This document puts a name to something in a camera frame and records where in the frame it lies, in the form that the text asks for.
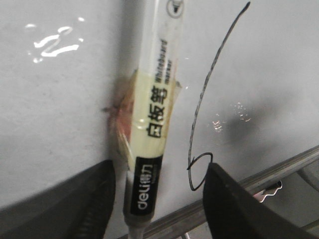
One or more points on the red round magnet with tape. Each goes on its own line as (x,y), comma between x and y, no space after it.
(122,117)

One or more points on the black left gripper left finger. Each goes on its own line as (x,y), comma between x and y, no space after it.
(78,208)

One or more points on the white black whiteboard marker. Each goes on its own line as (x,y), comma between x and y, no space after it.
(162,25)

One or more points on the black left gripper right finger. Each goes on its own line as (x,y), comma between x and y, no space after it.
(232,213)

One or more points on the white glossy whiteboard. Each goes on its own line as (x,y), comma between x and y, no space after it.
(249,76)

